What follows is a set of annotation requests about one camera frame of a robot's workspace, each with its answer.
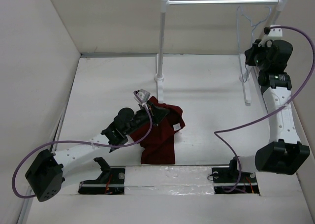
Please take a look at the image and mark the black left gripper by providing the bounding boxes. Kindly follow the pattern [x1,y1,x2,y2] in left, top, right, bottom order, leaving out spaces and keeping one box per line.
[124,100,168,136]

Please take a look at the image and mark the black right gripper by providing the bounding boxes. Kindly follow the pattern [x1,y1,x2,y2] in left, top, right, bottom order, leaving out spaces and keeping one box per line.
[245,38,273,70]

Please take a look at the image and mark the dark red t shirt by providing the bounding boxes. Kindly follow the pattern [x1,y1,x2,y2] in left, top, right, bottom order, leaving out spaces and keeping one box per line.
[140,96,185,165]

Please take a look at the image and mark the light blue wire hanger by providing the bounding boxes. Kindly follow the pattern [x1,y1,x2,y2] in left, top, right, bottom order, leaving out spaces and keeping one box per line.
[236,6,272,83]

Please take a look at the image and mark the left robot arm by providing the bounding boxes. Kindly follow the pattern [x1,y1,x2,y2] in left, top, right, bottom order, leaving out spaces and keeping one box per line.
[25,102,170,202]

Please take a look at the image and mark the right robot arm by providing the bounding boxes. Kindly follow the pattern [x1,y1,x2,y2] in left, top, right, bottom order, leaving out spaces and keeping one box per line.
[227,39,310,181]

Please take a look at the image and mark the white clothes rack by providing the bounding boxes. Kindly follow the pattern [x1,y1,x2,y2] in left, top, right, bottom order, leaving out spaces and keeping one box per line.
[155,0,289,105]

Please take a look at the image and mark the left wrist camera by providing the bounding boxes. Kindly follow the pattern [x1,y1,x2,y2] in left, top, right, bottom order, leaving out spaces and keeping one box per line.
[134,89,151,105]

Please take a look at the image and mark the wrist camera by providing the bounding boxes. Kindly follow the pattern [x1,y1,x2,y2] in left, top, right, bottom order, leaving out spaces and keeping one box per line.
[258,25,283,47]
[134,89,151,105]

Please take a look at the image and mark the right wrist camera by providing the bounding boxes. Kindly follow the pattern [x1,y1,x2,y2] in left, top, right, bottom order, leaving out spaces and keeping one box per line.
[258,25,283,47]

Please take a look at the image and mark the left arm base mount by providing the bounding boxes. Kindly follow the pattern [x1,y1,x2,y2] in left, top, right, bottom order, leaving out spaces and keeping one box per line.
[78,157,126,195]

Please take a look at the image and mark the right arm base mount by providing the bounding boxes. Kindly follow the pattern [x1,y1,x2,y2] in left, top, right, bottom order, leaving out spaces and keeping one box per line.
[207,159,260,194]

